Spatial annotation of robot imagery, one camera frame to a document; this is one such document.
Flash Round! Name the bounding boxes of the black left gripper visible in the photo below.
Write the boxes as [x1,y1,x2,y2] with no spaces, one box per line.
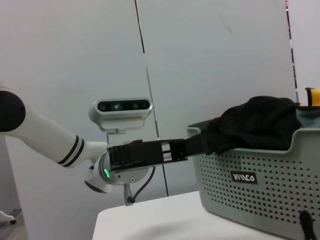
[106,133,210,173]

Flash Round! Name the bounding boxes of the grey perforated storage box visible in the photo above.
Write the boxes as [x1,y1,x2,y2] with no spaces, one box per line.
[186,119,320,240]

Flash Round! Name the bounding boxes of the thin red black wall strip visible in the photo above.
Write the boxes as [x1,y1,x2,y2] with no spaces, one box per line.
[284,0,300,103]

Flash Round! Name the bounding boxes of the white stand foot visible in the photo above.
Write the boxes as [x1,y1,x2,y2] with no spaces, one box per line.
[0,210,17,225]

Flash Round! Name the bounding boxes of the white head camera mount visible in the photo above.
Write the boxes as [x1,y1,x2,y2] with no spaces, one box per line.
[106,127,128,151]

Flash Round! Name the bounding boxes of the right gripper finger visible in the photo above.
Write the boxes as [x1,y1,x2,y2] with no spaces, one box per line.
[298,210,316,240]

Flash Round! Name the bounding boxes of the dark green yellow towel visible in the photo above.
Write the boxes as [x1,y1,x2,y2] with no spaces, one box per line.
[199,87,320,156]

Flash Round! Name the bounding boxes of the white head camera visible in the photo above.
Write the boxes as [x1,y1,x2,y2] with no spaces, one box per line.
[87,97,153,132]

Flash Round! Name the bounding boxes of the left silver plug with cable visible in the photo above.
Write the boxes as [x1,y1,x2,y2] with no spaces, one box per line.
[123,166,156,207]

